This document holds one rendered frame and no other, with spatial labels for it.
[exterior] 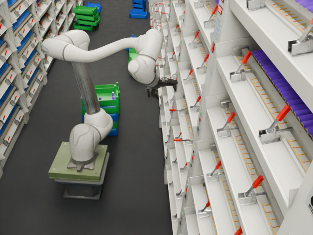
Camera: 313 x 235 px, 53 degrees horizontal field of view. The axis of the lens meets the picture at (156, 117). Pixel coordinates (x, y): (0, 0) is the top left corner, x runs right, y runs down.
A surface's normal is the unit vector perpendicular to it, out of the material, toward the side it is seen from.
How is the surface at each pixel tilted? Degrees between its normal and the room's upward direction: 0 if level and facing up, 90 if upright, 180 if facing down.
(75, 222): 0
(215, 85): 90
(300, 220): 90
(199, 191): 15
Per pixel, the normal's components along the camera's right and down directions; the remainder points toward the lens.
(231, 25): 0.05, 0.58
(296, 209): -1.00, -0.04
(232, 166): -0.19, -0.79
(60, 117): 0.07, -0.81
